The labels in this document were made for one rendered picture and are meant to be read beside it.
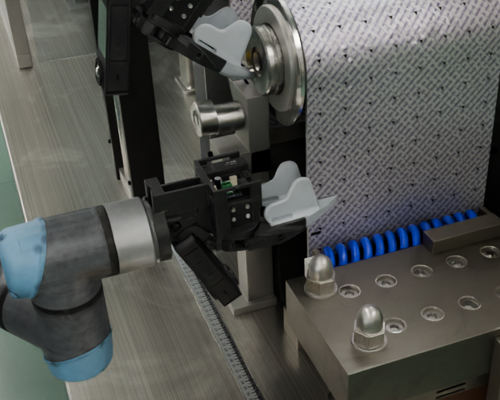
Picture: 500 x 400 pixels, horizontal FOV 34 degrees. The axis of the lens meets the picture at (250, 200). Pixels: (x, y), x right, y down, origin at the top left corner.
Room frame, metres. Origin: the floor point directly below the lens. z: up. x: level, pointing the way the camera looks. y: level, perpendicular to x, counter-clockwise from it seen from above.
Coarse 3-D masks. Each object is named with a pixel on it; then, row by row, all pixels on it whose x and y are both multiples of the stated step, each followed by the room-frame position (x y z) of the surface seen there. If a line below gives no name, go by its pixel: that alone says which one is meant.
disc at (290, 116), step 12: (264, 0) 0.86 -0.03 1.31; (276, 0) 0.82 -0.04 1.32; (252, 12) 0.89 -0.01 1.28; (288, 12) 0.80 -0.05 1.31; (252, 24) 0.90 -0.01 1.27; (288, 24) 0.79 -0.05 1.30; (288, 36) 0.79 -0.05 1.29; (300, 48) 0.77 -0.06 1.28; (300, 60) 0.77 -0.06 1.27; (300, 72) 0.77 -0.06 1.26; (300, 84) 0.77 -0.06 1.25; (300, 96) 0.77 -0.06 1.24; (300, 108) 0.77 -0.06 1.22; (288, 120) 0.80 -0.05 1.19
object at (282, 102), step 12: (264, 12) 0.85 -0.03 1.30; (276, 12) 0.82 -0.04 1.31; (264, 24) 0.86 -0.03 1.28; (276, 24) 0.82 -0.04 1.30; (288, 48) 0.79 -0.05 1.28; (288, 60) 0.79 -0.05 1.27; (288, 72) 0.79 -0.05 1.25; (288, 84) 0.79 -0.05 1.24; (276, 96) 0.82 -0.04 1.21; (288, 96) 0.79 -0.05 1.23; (276, 108) 0.82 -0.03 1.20; (288, 108) 0.80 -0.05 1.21
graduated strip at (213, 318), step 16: (176, 256) 0.96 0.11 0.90; (192, 272) 0.92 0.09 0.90; (192, 288) 0.89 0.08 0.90; (208, 304) 0.85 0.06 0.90; (208, 320) 0.82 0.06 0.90; (224, 336) 0.79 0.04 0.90; (224, 352) 0.76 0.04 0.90; (240, 352) 0.76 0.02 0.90; (240, 368) 0.73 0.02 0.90; (240, 384) 0.70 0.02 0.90; (256, 384) 0.70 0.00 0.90
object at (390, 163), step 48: (432, 96) 0.83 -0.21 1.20; (480, 96) 0.85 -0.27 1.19; (336, 144) 0.79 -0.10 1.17; (384, 144) 0.81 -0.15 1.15; (432, 144) 0.83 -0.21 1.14; (480, 144) 0.85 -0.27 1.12; (336, 192) 0.79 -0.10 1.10; (384, 192) 0.81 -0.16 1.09; (432, 192) 0.83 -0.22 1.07; (480, 192) 0.85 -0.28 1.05; (336, 240) 0.79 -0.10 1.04
